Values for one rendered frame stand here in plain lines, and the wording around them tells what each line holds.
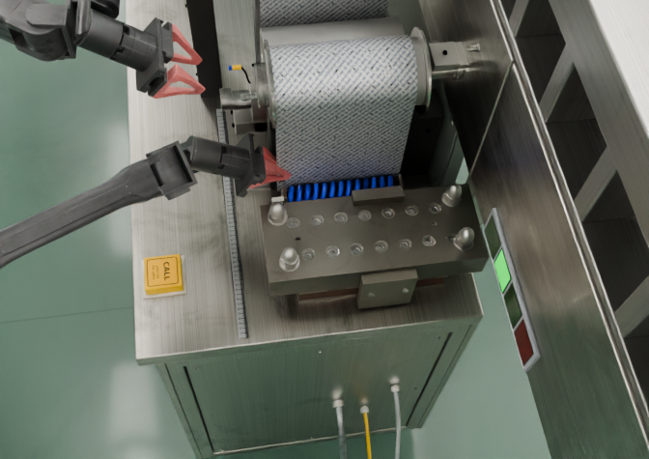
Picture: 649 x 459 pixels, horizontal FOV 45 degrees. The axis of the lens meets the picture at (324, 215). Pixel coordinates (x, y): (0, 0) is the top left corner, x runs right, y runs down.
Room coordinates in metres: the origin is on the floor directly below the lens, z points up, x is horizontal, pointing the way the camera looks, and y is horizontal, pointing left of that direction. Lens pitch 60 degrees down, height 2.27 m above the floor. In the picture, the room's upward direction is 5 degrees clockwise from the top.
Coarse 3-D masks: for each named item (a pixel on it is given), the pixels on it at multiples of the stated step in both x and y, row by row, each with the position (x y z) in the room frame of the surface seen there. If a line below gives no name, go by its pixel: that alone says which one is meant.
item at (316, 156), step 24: (288, 144) 0.79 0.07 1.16; (312, 144) 0.80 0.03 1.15; (336, 144) 0.81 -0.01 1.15; (360, 144) 0.82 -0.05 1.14; (384, 144) 0.82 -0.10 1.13; (288, 168) 0.79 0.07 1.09; (312, 168) 0.80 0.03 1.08; (336, 168) 0.81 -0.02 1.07; (360, 168) 0.82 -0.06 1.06; (384, 168) 0.83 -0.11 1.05
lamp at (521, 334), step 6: (522, 324) 0.46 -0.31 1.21; (516, 330) 0.47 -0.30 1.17; (522, 330) 0.46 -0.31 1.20; (516, 336) 0.46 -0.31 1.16; (522, 336) 0.45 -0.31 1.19; (522, 342) 0.44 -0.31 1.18; (528, 342) 0.44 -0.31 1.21; (522, 348) 0.44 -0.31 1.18; (528, 348) 0.43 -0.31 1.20; (522, 354) 0.43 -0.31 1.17; (528, 354) 0.42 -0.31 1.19; (522, 360) 0.42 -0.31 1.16
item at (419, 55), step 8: (416, 40) 0.92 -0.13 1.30; (416, 48) 0.90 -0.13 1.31; (264, 56) 0.88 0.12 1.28; (416, 56) 0.88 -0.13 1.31; (416, 64) 0.87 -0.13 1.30; (424, 64) 0.87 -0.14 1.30; (424, 72) 0.86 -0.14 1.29; (424, 80) 0.85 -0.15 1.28; (424, 88) 0.84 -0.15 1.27; (416, 96) 0.84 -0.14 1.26; (424, 96) 0.84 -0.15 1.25; (416, 104) 0.85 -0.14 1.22
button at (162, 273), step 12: (144, 264) 0.65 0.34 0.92; (156, 264) 0.65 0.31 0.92; (168, 264) 0.65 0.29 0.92; (180, 264) 0.66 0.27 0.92; (144, 276) 0.62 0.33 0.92; (156, 276) 0.62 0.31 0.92; (168, 276) 0.63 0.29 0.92; (180, 276) 0.63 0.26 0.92; (156, 288) 0.60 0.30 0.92; (168, 288) 0.60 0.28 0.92; (180, 288) 0.61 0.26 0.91
